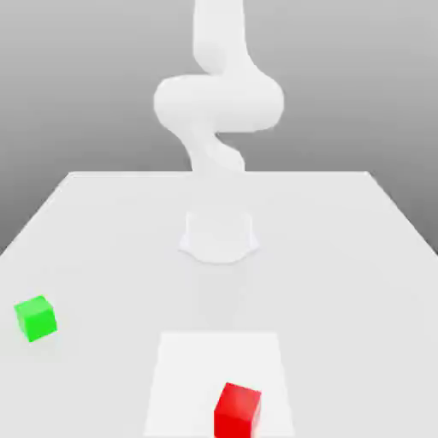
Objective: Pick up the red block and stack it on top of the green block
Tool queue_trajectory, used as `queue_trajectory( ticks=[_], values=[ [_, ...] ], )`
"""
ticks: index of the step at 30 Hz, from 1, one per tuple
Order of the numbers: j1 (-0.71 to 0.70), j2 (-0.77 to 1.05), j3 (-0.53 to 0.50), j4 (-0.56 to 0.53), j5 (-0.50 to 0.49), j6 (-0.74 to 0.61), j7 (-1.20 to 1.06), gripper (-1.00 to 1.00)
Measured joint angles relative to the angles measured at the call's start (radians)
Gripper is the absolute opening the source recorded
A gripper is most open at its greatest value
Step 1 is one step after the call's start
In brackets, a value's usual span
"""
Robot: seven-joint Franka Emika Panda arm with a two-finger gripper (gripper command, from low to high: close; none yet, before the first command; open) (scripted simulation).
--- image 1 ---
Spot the small red cube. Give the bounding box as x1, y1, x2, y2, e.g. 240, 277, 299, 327
213, 382, 263, 438

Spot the small green cube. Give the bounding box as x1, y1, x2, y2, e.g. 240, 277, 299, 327
13, 294, 58, 344

